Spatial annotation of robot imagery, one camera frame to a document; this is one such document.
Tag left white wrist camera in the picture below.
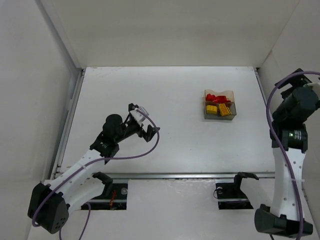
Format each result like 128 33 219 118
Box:
129 106 149 126

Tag red rectangular lego brick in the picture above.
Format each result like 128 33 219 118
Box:
205 93 217 103

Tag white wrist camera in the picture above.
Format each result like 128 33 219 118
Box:
303 81 320 92
129 106 149 126

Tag red arch lego brick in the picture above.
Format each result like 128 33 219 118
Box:
216 95 231 104

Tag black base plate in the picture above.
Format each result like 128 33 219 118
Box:
213 182 253 210
88 182 128 211

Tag aluminium rail front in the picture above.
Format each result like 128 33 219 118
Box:
53 171 276 180

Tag yellow lego brick cluster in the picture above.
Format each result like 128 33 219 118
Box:
218 103 232 117

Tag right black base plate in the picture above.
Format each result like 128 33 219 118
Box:
213 182 253 210

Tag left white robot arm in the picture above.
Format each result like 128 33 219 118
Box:
27 103 160 234

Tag grey transparent container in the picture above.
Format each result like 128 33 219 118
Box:
204 101 237 121

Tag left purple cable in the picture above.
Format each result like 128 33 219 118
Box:
31 109 161 240

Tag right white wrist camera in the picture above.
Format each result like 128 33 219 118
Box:
303 81 320 92

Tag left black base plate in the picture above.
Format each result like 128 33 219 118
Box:
88 182 128 211

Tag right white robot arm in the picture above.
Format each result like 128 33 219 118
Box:
234 68 320 240

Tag yellow curved lego brick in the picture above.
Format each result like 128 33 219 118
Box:
205 105 218 115

